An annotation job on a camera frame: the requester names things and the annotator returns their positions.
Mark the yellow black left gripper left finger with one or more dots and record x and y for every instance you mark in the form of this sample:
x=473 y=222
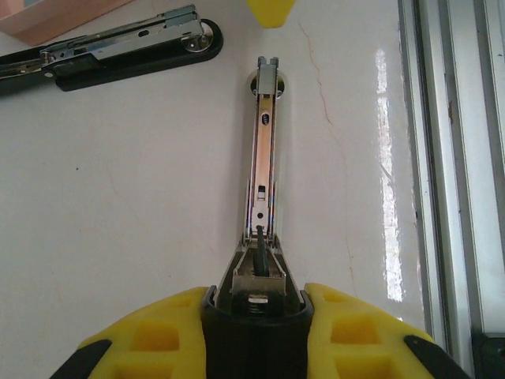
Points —
x=158 y=335

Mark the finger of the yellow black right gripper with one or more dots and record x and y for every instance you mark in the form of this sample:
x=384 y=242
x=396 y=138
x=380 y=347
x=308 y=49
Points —
x=270 y=12

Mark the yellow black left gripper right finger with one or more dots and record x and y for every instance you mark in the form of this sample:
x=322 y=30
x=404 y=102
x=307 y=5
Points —
x=355 y=335

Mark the white base stapler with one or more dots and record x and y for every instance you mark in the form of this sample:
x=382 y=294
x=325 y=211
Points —
x=256 y=343

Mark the black stapler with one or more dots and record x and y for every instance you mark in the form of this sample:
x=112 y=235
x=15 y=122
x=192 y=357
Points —
x=118 y=59

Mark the pink plastic tray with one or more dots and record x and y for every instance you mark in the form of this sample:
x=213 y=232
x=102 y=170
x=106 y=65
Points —
x=47 y=19

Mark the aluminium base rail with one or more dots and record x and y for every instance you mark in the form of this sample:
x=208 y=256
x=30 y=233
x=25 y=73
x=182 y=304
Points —
x=453 y=158

